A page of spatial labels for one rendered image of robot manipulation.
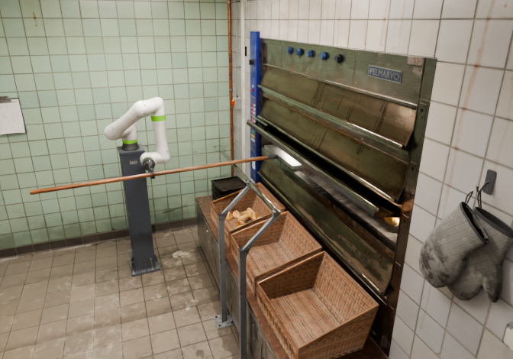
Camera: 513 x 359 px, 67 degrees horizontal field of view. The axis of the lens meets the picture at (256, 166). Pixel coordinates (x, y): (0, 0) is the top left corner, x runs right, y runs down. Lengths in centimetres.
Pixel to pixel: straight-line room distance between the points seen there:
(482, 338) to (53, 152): 369
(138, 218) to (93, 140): 96
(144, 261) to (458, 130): 301
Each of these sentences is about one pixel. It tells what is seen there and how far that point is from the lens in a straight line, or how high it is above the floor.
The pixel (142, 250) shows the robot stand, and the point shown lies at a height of 23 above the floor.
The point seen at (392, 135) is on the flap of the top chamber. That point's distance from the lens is 189.
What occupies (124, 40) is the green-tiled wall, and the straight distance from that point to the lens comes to 399.
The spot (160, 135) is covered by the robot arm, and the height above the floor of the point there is 138.
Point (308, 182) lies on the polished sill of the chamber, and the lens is 272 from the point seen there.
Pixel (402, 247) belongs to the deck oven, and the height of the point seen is 124.
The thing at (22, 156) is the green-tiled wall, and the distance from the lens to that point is 425.
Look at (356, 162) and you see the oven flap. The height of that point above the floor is 152.
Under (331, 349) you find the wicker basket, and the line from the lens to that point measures 225.
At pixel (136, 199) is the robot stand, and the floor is 75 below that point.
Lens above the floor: 224
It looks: 21 degrees down
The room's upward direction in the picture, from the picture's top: straight up
